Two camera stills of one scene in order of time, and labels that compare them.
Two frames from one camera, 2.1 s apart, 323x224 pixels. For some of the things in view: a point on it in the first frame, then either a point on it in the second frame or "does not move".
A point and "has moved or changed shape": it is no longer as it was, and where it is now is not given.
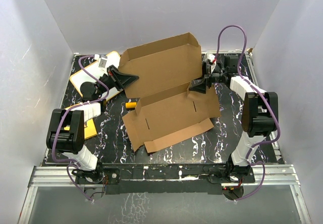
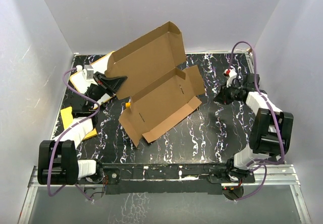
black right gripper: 200,86 -> 222,97
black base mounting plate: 163,179 does not move
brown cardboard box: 167,111 has moved or changed shape
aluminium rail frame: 276,176 does not move
